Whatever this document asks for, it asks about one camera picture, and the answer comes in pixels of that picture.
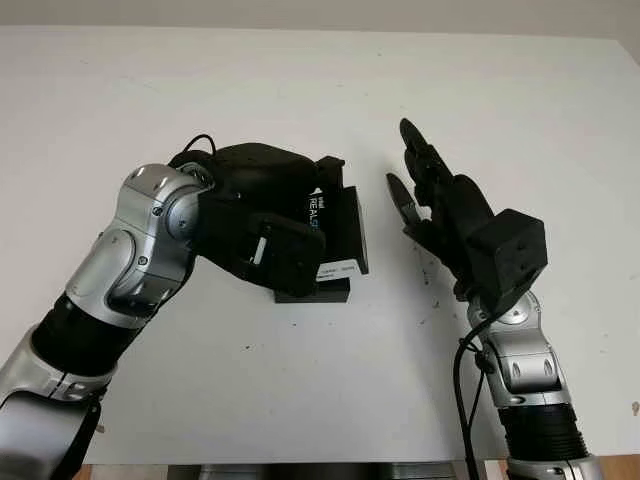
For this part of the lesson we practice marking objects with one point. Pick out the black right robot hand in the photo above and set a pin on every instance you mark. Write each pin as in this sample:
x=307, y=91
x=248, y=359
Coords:
x=455, y=220

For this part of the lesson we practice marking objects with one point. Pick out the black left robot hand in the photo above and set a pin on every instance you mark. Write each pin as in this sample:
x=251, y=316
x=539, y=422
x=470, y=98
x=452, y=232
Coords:
x=265, y=175

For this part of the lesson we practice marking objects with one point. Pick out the black RealSense box lid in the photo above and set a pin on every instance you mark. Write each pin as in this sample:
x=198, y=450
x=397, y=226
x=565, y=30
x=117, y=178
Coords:
x=345, y=235

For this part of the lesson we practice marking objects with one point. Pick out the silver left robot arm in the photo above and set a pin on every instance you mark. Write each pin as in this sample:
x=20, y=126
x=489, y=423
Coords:
x=120, y=270

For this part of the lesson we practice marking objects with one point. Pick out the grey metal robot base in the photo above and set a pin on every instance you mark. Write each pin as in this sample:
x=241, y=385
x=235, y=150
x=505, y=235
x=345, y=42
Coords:
x=325, y=472

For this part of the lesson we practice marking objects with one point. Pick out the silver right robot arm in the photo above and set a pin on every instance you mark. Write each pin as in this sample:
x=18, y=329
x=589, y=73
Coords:
x=535, y=365

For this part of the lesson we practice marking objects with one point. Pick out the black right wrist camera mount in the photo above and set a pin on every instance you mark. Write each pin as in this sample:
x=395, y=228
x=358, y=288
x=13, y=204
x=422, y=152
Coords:
x=515, y=255

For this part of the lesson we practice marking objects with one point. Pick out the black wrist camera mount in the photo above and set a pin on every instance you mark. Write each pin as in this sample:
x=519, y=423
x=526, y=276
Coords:
x=515, y=255
x=260, y=245

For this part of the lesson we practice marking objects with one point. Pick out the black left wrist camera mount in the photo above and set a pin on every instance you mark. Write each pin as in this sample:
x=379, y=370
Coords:
x=260, y=245

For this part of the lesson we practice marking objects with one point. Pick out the black camera box base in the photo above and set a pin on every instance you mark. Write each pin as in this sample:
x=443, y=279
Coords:
x=315, y=292

